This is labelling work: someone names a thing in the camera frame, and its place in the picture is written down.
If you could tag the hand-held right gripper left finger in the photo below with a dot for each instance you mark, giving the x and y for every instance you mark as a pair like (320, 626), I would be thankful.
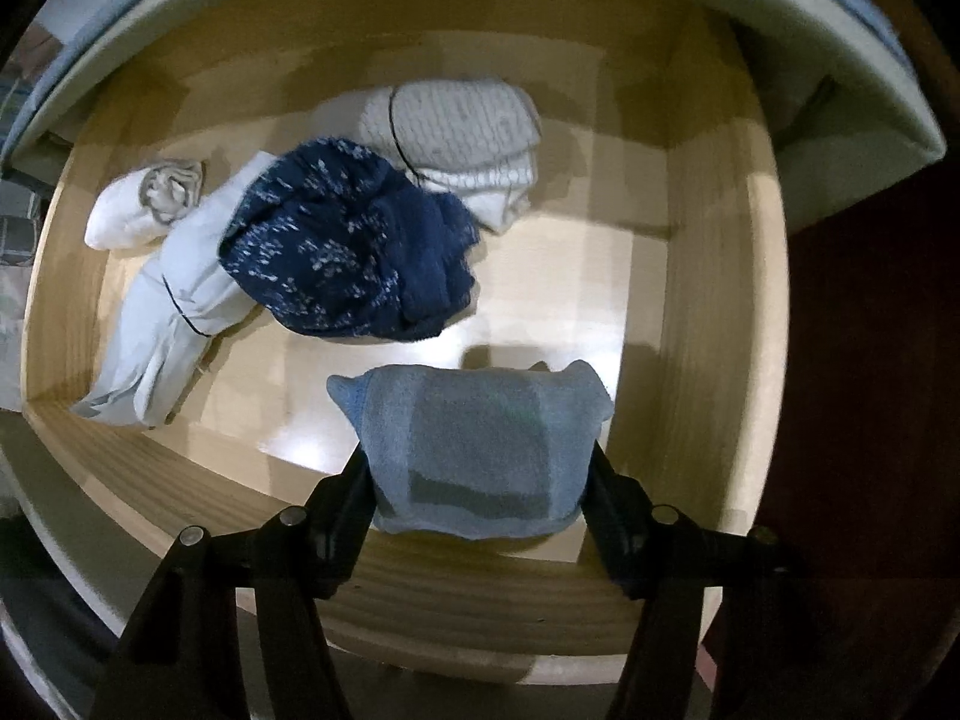
(337, 525)

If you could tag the white and grey rolled sock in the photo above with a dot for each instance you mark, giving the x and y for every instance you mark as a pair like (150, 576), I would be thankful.
(120, 214)

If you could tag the pale grey black-trimmed underwear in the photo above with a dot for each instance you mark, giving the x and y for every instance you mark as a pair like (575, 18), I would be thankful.
(172, 292)

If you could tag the white knit underwear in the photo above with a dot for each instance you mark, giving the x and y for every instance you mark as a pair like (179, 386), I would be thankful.
(465, 127)

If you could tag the blue underwear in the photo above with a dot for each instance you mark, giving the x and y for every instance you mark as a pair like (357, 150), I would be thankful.
(480, 450)

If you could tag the blue plaid cloth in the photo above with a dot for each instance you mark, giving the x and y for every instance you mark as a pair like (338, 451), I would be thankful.
(15, 236)

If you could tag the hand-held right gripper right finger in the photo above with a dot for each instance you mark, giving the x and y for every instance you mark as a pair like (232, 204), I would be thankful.
(622, 532)

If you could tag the navy speckled underwear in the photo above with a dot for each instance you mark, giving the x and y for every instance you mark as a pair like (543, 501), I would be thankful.
(337, 240)

